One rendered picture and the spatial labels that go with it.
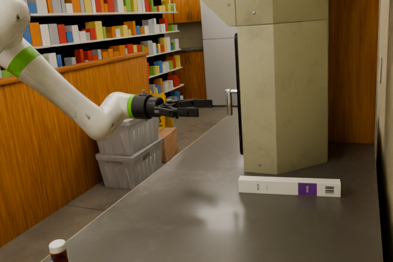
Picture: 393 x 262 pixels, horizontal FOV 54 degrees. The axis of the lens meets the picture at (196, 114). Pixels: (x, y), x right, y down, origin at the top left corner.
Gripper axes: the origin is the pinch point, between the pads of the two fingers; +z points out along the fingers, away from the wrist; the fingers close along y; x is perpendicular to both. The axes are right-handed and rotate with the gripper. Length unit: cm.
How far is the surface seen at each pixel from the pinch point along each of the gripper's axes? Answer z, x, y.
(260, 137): 21.6, 7.9, -5.9
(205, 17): -182, -36, 484
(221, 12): 10.7, -31.3, -6.0
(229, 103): 10.4, -1.9, -1.4
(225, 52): -151, 21, 484
